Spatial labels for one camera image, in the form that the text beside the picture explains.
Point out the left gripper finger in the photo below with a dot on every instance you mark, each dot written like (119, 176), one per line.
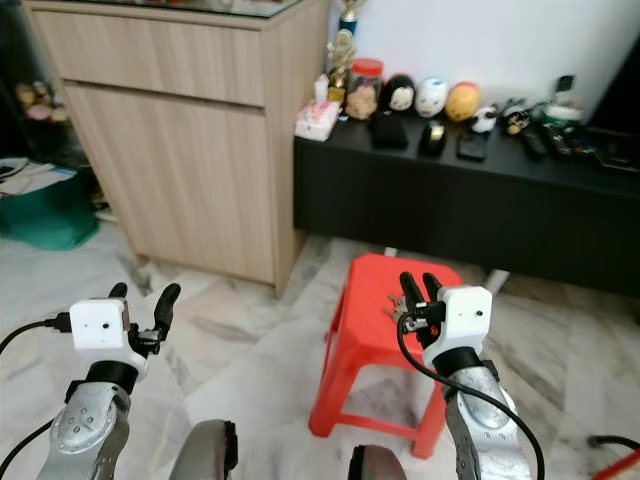
(167, 306)
(119, 291)

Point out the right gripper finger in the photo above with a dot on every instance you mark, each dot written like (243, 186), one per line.
(432, 289)
(411, 293)

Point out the metal key bunch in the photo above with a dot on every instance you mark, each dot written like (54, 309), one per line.
(393, 304)

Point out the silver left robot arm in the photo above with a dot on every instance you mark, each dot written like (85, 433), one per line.
(75, 440)

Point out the red plastic stool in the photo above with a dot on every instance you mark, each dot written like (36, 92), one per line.
(360, 300)

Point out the black low console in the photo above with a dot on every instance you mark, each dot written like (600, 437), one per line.
(440, 212)

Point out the green storage box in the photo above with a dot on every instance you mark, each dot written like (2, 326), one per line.
(50, 222)

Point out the robot left leg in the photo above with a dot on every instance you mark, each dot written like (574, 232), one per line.
(202, 452)

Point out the robot leg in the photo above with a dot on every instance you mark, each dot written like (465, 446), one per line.
(375, 465)
(202, 452)

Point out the white paper pile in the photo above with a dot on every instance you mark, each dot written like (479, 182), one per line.
(30, 178)

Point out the small black case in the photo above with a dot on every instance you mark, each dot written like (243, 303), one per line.
(473, 148)

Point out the robot right leg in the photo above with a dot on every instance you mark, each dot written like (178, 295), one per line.
(375, 465)

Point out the light wooden cabinet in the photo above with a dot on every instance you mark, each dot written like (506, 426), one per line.
(180, 150)

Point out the black pouch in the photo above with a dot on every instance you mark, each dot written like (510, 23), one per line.
(390, 132)

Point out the small panda figurine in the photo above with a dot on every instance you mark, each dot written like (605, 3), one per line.
(484, 120)

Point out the black remote control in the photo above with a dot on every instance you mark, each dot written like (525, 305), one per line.
(534, 143)

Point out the orange round figurine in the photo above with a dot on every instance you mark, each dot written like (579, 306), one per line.
(463, 102)

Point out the small dark figurine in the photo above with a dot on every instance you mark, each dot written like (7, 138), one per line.
(515, 118)

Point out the white round figurine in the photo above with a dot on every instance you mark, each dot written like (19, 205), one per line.
(431, 98)

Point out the pink tissue box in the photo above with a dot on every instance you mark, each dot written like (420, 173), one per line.
(317, 122)

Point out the black haired doll head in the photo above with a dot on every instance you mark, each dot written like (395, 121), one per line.
(397, 95)

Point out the small shelf figurines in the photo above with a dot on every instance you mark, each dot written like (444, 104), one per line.
(40, 102)

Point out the clear jar red lid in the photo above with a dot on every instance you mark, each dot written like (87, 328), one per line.
(365, 90)

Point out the white and green bowl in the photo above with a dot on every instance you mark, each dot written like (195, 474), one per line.
(564, 110)

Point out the gold trophy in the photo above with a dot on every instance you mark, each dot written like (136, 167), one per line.
(345, 50)

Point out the dark display shelf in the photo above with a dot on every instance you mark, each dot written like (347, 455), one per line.
(15, 50)

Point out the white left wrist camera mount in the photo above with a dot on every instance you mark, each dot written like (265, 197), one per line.
(97, 325)

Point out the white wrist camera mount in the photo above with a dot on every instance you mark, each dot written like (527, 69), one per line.
(97, 325)
(465, 315)

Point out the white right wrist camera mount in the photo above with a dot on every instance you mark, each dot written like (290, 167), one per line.
(465, 315)

